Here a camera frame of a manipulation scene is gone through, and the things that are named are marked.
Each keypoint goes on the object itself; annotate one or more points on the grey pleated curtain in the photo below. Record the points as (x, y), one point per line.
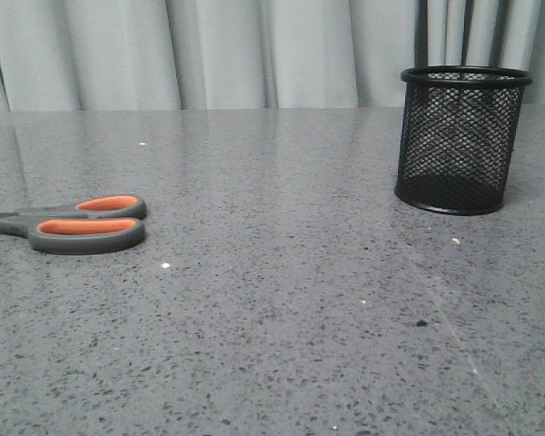
(165, 55)

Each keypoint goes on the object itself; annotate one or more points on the grey orange handled scissors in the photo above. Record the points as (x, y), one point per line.
(101, 225)

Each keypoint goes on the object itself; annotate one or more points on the black mesh pen bucket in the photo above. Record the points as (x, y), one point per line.
(458, 130)

